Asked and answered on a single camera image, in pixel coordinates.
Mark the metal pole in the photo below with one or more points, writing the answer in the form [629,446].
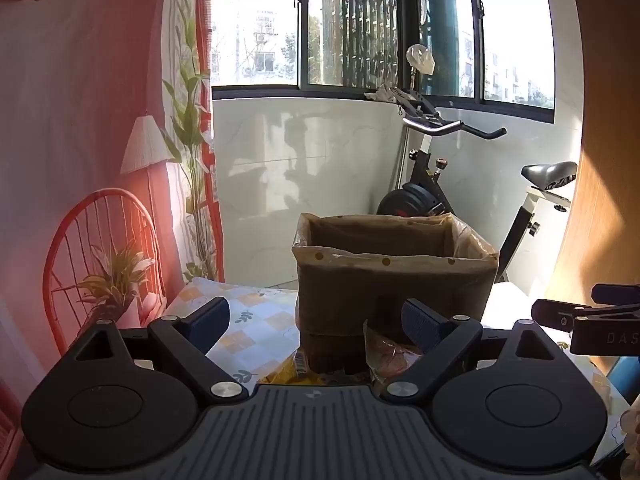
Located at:
[404,160]

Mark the dotted plastic liner bag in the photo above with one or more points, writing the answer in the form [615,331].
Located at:
[390,261]

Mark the crumpled grey cloth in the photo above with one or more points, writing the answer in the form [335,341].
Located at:
[381,94]

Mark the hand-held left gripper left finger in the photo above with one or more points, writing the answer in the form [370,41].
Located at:
[210,321]

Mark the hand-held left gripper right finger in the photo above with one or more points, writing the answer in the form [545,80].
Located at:
[421,326]

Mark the clear packet with red snack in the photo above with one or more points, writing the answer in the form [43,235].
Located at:
[387,360]

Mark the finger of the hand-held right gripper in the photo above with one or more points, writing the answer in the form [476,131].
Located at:
[617,294]
[555,312]

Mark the dark framed window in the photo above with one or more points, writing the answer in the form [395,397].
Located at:
[302,35]

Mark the lattice window screen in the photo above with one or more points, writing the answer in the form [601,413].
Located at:
[370,25]

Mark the white plastic bag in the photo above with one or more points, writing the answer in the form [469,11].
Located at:
[421,59]

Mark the floral checked tablecloth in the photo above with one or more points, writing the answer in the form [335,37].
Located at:
[260,320]

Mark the black exercise bike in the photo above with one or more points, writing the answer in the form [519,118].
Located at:
[415,200]

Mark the yellow snack packet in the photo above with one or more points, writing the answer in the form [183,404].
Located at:
[285,375]

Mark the wooden cabinet panel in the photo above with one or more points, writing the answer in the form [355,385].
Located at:
[610,135]

